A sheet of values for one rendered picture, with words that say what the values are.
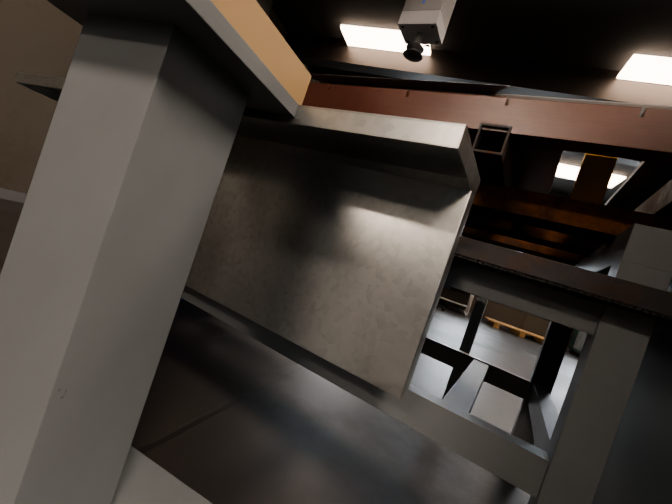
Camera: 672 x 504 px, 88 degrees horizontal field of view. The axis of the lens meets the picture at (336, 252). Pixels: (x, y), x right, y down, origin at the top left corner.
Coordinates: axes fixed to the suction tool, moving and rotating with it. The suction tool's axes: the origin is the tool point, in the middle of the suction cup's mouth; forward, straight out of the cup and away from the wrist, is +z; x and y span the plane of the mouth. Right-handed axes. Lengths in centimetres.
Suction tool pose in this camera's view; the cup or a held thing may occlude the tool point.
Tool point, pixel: (412, 55)
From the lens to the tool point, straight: 86.7
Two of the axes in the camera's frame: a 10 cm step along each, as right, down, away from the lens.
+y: -8.4, -2.9, 4.6
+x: -4.4, -1.4, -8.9
